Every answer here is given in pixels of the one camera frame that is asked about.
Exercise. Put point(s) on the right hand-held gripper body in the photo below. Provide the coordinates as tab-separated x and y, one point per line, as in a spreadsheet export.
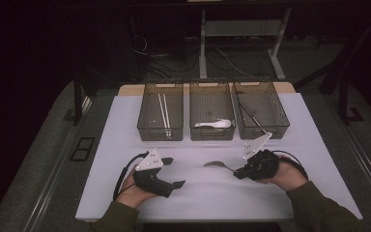
264	164

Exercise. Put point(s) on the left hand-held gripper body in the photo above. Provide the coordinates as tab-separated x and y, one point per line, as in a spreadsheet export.
151	161

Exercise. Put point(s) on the metal spoon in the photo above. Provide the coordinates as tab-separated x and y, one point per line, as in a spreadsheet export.
214	164

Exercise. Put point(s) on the metal table knife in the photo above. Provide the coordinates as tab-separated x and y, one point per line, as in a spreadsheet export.
254	120

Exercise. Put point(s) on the dark transparent plastic bin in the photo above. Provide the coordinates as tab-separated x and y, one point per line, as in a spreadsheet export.
153	112
211	106
265	106

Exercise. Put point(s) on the white chopstick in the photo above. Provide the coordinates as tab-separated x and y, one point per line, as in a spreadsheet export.
162	111
166	109

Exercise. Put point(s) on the person's right hand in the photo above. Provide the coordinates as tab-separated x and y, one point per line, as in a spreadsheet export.
288	175

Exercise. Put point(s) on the person's left hand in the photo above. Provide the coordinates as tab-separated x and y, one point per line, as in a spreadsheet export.
130	193

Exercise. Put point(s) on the black metal stand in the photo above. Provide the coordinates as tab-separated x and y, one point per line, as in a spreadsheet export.
344	96
77	96

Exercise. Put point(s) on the white metal desk frame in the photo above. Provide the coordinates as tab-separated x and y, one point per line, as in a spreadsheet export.
238	28

